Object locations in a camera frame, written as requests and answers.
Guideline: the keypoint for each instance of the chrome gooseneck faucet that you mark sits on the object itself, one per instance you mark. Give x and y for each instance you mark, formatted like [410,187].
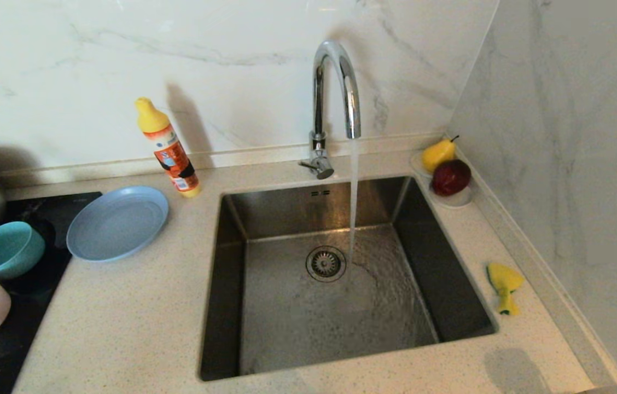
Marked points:
[318,108]

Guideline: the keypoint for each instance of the orange yellow-capped detergent bottle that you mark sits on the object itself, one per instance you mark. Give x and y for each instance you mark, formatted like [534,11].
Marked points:
[170,152]

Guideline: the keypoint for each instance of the blue plate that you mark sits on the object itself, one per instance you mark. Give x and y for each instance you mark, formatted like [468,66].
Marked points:
[117,224]

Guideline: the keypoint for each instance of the yellow fish-shaped sponge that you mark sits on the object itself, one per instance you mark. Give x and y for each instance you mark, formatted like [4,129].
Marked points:
[504,278]

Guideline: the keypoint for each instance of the teal bowl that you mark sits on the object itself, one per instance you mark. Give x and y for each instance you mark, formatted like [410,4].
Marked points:
[6,249]

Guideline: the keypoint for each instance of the stainless steel sink basin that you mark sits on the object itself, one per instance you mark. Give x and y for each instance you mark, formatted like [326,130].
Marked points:
[286,328]

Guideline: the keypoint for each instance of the round metal drain strainer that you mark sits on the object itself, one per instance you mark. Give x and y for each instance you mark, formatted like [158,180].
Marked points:
[325,264]

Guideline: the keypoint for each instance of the yellow pear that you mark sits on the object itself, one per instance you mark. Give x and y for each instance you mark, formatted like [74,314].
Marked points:
[437,155]

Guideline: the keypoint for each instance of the dark red apple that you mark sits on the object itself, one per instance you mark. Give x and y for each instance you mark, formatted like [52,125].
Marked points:
[450,178]

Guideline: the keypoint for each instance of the small white fruit dish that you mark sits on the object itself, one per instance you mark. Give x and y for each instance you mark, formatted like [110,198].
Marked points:
[456,202]

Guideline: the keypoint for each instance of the black frying pan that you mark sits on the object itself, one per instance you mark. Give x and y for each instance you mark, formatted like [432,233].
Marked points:
[50,231]

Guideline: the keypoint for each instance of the black induction cooktop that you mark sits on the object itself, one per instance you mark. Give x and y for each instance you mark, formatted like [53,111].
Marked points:
[24,306]

